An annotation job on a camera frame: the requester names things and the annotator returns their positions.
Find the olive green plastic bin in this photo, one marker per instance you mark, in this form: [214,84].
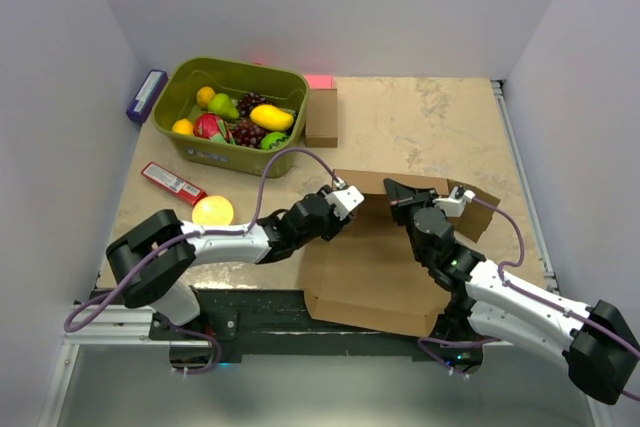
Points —
[286,90]

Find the orange fruit back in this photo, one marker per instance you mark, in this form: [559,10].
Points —
[204,96]

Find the purple rectangular box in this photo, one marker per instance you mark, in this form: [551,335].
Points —
[149,91]

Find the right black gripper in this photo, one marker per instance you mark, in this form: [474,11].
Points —
[397,194]

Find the green pear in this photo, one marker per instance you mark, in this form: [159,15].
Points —
[223,106]

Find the orange round sponge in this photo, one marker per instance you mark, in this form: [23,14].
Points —
[213,210]

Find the small folded cardboard box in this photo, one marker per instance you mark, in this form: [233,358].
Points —
[322,120]

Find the yellow mango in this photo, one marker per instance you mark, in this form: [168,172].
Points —
[271,117]

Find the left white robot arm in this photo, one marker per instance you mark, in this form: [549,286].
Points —
[149,260]

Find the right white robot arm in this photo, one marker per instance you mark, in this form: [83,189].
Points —
[594,343]

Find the purple grapes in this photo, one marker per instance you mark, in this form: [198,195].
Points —
[248,134]
[249,101]

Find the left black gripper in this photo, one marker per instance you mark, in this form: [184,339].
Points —
[335,227]

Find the green round fruit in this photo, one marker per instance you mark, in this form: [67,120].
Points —
[273,140]

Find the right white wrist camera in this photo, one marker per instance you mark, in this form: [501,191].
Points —
[455,203]

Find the purple grapes front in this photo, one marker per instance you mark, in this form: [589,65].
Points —
[248,134]

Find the purple grapes back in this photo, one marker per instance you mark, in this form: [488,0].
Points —
[249,101]

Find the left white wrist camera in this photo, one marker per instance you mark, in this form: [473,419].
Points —
[344,198]

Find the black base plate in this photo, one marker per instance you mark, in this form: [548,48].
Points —
[276,322]

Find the pink sticky note pad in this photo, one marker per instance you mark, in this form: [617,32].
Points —
[319,82]

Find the orange fruit front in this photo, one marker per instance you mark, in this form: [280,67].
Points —
[183,127]

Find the red rectangular packet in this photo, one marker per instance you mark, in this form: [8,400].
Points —
[177,186]

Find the orange fruit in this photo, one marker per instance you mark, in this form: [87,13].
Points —
[204,96]
[183,127]

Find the large cardboard box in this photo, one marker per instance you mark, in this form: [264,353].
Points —
[367,276]

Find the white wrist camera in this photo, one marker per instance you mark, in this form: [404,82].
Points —
[344,198]
[455,203]

